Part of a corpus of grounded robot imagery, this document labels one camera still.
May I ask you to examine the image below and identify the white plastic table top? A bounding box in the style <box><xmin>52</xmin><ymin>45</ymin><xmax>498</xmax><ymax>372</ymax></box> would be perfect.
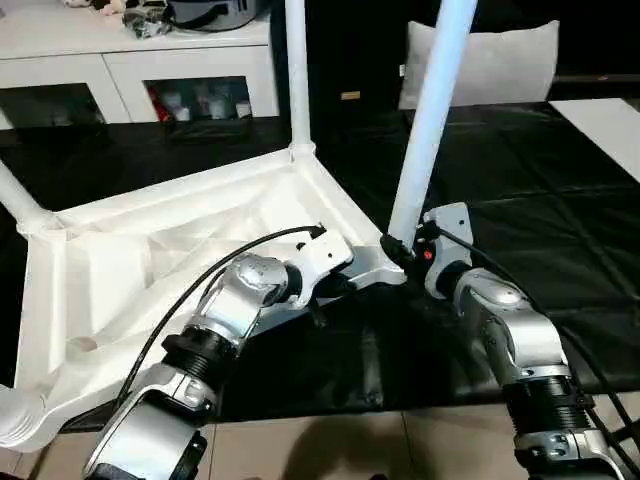
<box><xmin>15</xmin><ymin>142</ymin><xmax>407</xmax><ymax>453</ymax></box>

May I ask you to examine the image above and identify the black work mat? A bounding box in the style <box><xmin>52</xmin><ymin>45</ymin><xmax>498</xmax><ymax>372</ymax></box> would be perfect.
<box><xmin>0</xmin><ymin>100</ymin><xmax>640</xmax><ymax>421</ymax></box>

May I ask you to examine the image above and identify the black sofa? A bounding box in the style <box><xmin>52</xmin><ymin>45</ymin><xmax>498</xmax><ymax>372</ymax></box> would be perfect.
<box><xmin>275</xmin><ymin>0</ymin><xmax>640</xmax><ymax>107</ymax></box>

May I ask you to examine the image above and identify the grey cushion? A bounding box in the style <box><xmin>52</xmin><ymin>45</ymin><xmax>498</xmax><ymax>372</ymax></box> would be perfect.
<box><xmin>398</xmin><ymin>20</ymin><xmax>561</xmax><ymax>109</ymax></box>

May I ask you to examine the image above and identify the white flat board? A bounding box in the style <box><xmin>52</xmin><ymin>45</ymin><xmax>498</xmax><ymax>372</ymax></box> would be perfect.
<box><xmin>550</xmin><ymin>98</ymin><xmax>640</xmax><ymax>183</ymax></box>

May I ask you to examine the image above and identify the white glass-door cabinet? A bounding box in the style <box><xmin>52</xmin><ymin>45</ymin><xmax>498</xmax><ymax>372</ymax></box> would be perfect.
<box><xmin>0</xmin><ymin>0</ymin><xmax>279</xmax><ymax>127</ymax></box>

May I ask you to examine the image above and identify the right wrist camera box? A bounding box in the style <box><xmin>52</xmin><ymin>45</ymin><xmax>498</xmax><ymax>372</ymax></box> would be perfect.
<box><xmin>420</xmin><ymin>202</ymin><xmax>473</xmax><ymax>297</ymax></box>

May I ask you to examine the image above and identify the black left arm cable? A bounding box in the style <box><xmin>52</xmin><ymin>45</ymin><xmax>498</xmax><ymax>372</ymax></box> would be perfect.
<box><xmin>112</xmin><ymin>225</ymin><xmax>327</xmax><ymax>426</ymax></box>

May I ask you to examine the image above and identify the dark cabled device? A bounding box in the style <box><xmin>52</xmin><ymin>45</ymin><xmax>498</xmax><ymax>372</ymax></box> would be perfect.
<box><xmin>65</xmin><ymin>0</ymin><xmax>273</xmax><ymax>39</ymax></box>

